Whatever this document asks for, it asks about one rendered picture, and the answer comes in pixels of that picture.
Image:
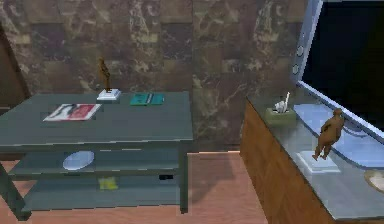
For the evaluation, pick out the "teal book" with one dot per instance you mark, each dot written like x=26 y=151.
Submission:
x=146 y=99

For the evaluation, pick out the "dark green shelf table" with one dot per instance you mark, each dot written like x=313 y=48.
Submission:
x=133 y=128

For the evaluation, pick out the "small black remote control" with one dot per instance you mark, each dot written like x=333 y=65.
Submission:
x=166 y=177

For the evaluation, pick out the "green tissue box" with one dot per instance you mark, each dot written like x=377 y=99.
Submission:
x=280 y=113

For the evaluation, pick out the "slim brown statue white base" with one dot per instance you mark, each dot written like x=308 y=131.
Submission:
x=106 y=80

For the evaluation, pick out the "yellow green cloth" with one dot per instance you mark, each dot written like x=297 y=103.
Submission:
x=108 y=183

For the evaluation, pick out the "wooden cabinet grey top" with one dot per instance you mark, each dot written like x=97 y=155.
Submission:
x=283 y=186

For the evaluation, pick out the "red and white magazine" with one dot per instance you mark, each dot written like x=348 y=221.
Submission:
x=74 y=112

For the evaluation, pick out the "pale blue oval plate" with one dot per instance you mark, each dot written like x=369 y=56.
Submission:
x=78 y=160

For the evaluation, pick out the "stout brown statue white base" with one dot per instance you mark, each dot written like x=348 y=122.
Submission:
x=328 y=136

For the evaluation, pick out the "silver framed television set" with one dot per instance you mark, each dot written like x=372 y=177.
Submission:
x=346 y=60

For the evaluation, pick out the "dark brown room door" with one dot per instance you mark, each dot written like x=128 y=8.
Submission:
x=10 y=76

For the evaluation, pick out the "beige round dish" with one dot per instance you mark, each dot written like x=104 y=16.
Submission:
x=376 y=180

